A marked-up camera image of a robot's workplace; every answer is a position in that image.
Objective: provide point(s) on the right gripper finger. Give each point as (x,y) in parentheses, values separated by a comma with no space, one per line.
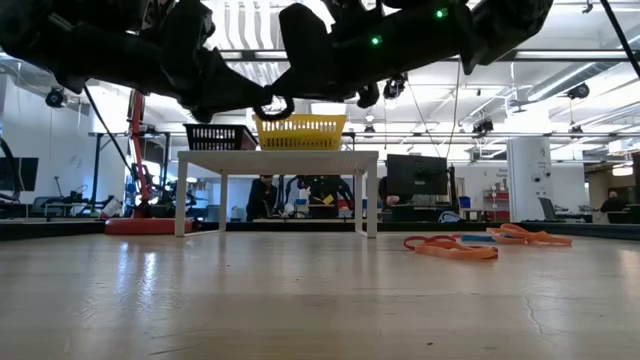
(292,90)

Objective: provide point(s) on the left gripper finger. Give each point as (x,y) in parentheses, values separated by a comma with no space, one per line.
(245,95)

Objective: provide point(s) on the yellow plastic basket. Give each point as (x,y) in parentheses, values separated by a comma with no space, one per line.
(300,146)

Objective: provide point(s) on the red rubber band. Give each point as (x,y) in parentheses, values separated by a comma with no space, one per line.
(407,242)

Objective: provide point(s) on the orange rubber band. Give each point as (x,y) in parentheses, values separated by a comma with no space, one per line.
(540,240)
(460,254)

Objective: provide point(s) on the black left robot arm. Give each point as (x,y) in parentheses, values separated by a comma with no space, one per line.
(75,45)

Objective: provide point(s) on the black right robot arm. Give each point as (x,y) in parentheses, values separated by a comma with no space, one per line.
(490,25)

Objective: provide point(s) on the red desk lamp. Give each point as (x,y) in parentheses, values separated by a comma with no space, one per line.
(145,226)

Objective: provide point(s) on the black plastic basket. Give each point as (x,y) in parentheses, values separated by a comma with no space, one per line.
(220,146)

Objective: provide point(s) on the white perforated riser shelf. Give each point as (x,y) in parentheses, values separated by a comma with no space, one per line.
(280,162)

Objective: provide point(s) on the black ceiling spotlight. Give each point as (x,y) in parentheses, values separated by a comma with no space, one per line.
(55,97)
(579,91)
(483,127)
(395,87)

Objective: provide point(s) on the person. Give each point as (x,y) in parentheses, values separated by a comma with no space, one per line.
(612,204)
(385,190)
(260,200)

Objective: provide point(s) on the background robot arms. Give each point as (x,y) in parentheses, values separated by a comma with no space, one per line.
(325,192)

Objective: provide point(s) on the black computer monitor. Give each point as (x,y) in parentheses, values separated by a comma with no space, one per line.
(20,175)
(417,177)

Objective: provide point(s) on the cluttered workbench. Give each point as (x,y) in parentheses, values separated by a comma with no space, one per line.
(75,202)

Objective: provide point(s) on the red storage rack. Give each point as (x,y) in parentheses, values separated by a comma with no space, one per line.
(497,196)

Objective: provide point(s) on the blue rubber band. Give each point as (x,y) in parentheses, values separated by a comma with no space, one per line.
(477,238)

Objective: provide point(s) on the white pillar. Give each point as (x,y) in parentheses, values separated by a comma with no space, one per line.
(530,175)

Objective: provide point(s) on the open laptop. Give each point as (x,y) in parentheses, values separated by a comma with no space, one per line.
(547,210)

